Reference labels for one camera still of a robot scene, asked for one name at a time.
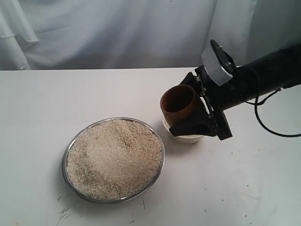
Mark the brown wooden cup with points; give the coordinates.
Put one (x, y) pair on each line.
(179, 103)

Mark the steel plate of rice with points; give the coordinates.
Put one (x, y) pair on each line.
(113, 160)

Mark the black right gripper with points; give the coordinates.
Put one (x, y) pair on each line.
(208, 119)

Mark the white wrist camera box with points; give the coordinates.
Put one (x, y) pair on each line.
(213, 68)

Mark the white backdrop curtain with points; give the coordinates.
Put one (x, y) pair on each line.
(109, 34)

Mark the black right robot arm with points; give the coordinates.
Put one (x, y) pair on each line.
(269, 74)

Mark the white bowl of rice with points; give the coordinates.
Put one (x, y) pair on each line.
(187, 139)

